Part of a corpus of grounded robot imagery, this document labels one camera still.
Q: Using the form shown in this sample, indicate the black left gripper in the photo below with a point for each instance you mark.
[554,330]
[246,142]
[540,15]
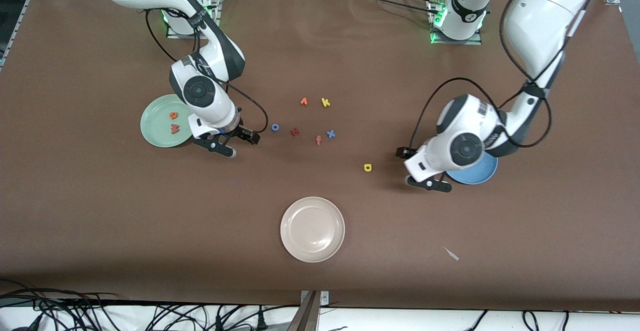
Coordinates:
[401,152]

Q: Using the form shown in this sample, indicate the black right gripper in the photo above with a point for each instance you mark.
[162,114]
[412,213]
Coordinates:
[243,133]

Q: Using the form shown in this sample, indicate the red foam letter w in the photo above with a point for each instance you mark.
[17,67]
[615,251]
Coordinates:
[175,129]

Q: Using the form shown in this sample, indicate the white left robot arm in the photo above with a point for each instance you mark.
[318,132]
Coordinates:
[540,16]

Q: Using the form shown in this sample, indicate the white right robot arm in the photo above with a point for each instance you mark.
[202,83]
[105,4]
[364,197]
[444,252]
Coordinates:
[200,91]

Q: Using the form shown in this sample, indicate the dark red foam letter z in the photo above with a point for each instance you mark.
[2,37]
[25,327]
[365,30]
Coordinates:
[295,131]

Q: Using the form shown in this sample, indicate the blue plate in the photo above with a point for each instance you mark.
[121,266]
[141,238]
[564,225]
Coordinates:
[480,173]

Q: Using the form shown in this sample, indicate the green plate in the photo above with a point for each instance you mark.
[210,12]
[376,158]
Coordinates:
[155,126]

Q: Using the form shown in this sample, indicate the brown table cover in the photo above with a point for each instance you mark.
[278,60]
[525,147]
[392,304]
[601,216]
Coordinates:
[320,61]

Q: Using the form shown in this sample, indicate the beige plate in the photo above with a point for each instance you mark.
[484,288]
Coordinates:
[312,229]

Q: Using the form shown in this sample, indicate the small grey tape scrap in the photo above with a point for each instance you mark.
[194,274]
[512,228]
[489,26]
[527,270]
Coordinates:
[452,255]

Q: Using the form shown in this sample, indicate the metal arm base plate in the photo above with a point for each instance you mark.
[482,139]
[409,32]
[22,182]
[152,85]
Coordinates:
[470,42]
[216,16]

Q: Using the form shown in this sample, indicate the metal table edge bracket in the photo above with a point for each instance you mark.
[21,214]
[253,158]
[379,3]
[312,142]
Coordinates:
[307,316]

